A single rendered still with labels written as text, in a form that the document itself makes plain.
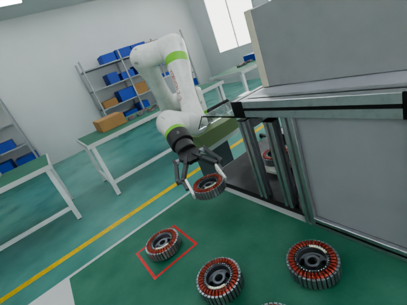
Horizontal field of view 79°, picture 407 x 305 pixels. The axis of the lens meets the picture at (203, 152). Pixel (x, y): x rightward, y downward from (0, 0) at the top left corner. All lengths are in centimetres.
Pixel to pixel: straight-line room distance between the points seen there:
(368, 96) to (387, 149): 11
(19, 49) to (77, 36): 132
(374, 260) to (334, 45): 47
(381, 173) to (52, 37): 732
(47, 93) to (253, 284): 693
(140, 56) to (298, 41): 83
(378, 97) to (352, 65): 15
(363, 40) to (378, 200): 32
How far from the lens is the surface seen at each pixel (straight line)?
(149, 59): 130
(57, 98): 727
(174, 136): 93
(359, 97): 50
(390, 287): 65
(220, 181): 80
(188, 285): 73
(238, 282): 64
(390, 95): 49
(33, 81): 728
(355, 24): 60
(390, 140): 53
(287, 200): 80
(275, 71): 72
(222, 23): 804
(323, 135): 58
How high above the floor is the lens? 127
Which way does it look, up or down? 21 degrees down
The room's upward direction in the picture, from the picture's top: 21 degrees counter-clockwise
